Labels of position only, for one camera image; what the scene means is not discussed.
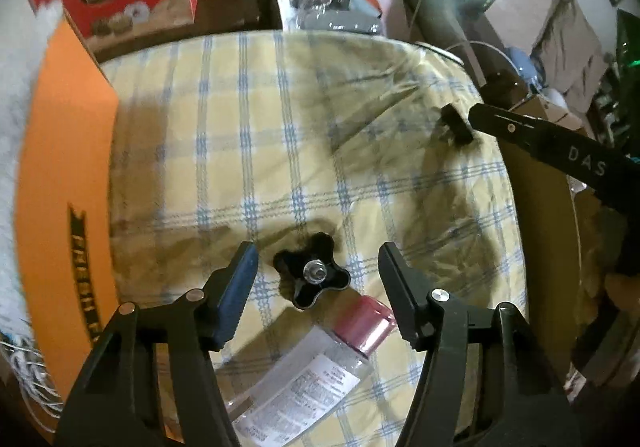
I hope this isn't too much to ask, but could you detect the orange and grey packet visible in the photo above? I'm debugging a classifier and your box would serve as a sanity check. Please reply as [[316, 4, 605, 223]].
[[350, 0, 397, 34]]

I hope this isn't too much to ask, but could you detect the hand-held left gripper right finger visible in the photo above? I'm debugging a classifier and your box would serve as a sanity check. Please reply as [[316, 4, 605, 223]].
[[377, 242, 572, 447]]

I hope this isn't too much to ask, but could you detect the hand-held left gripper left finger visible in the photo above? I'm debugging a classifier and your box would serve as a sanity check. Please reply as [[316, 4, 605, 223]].
[[54, 241, 260, 447]]

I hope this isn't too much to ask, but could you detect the white curtain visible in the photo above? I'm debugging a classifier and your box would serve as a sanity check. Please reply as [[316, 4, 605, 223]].
[[0, 0, 53, 333]]

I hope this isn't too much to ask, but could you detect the yellow checked bedsheet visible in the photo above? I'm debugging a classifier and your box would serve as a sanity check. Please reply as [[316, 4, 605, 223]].
[[97, 29, 532, 447]]

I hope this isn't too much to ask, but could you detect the person's right hand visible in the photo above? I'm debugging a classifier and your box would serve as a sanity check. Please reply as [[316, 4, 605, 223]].
[[605, 271, 640, 314]]

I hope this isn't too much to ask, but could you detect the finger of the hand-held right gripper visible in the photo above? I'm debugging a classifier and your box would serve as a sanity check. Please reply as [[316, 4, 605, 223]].
[[439, 104, 475, 146], [468, 102, 553, 155]]

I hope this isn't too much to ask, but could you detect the open cardboard box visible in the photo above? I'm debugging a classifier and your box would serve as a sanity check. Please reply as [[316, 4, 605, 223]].
[[504, 137, 585, 370]]

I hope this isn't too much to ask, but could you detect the orange cardboard box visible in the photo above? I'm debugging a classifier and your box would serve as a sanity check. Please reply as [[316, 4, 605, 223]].
[[12, 19, 121, 430]]

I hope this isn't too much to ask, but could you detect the clear bottle with pink cap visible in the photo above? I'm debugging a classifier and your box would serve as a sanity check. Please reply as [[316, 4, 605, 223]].
[[220, 294, 399, 447]]

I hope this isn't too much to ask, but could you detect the white cable bundle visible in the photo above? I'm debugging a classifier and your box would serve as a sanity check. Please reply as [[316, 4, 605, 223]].
[[0, 324, 68, 430]]

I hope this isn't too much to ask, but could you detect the black star knob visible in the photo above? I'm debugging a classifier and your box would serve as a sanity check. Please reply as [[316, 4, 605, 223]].
[[272, 232, 351, 312]]

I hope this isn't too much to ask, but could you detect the stack of beige boxes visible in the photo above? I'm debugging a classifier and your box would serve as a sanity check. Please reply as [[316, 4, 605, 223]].
[[500, 0, 608, 95]]

